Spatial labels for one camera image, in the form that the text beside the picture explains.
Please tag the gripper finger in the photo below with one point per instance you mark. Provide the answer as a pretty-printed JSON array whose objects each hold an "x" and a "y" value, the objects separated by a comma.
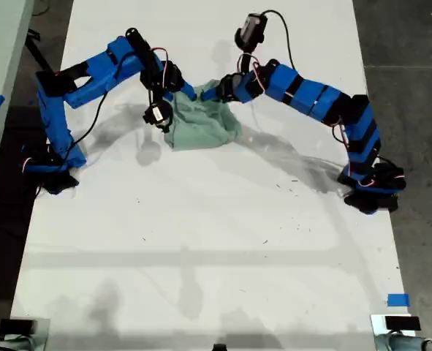
[
  {"x": 189, "y": 91},
  {"x": 210, "y": 94}
]

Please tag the pale green t-shirt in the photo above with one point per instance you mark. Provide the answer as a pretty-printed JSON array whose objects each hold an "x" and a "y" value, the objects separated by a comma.
[{"x": 201, "y": 128}]

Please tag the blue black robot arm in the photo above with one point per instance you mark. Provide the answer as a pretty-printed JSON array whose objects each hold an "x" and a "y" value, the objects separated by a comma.
[
  {"x": 362, "y": 128},
  {"x": 55, "y": 117}
]

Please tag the black slanted bar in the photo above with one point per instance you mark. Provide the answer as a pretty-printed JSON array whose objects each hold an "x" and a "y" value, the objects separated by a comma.
[{"x": 42, "y": 58}]

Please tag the pale side table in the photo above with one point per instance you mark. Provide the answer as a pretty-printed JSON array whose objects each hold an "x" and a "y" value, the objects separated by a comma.
[{"x": 0, "y": 55}]

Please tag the small black clamp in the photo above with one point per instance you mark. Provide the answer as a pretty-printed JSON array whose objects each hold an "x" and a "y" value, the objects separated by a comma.
[{"x": 219, "y": 347}]

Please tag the short blue tape strip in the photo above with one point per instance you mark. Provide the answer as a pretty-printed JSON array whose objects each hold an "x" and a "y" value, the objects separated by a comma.
[{"x": 398, "y": 300}]

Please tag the small black box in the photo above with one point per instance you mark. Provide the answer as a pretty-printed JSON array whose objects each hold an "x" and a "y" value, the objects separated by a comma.
[
  {"x": 18, "y": 326},
  {"x": 402, "y": 324}
]

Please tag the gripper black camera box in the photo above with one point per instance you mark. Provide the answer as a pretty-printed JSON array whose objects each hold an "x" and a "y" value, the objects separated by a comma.
[
  {"x": 250, "y": 31},
  {"x": 158, "y": 115}
]

